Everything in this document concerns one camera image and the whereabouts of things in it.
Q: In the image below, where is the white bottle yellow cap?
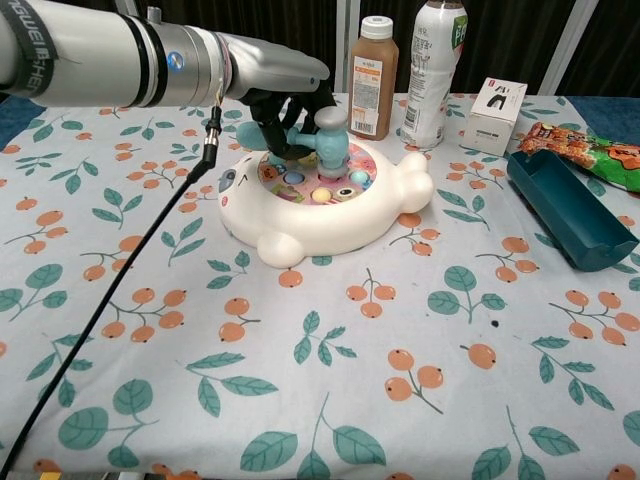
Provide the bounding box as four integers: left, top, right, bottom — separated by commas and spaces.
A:
399, 0, 469, 149

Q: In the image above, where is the small teal toy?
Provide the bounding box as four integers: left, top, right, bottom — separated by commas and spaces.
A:
234, 107, 352, 180

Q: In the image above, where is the grey metal frame pole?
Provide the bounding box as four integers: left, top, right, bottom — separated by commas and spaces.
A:
537, 0, 587, 97
333, 0, 352, 94

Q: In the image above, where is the brown juice bottle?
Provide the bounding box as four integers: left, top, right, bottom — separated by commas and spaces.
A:
349, 15, 400, 141

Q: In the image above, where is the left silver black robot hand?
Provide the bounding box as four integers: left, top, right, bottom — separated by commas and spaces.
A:
222, 37, 337, 164

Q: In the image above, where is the orange green snack packet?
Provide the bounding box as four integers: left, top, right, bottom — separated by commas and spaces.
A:
517, 121, 640, 195

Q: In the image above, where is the teal plastic tray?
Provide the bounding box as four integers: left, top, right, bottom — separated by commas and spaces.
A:
505, 148, 634, 274

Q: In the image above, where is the small white carton box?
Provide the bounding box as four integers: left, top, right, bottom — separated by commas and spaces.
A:
459, 77, 529, 154

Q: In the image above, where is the floral printed tablecloth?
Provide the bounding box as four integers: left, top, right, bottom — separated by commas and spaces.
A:
0, 92, 640, 480

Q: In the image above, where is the white fish-shaped toy board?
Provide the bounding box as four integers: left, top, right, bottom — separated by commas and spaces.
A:
215, 139, 435, 269

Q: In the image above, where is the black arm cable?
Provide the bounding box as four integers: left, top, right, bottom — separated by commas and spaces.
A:
0, 102, 225, 476

